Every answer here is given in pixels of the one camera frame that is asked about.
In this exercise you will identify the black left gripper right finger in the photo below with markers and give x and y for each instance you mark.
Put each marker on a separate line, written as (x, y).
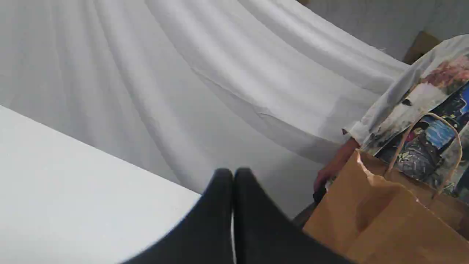
(264, 235)

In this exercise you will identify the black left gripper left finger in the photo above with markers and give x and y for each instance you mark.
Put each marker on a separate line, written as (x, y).
(203, 236)

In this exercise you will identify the brown paper bag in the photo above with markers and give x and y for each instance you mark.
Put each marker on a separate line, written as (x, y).
(373, 214)

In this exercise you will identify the person's right hand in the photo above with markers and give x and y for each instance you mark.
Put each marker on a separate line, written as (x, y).
(325, 174)

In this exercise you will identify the white backdrop cloth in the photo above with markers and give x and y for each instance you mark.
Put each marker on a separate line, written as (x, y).
(182, 87)

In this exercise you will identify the person in patterned shirt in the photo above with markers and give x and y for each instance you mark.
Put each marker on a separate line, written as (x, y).
(432, 94)

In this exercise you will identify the cardboard box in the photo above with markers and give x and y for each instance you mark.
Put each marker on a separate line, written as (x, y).
(423, 43)

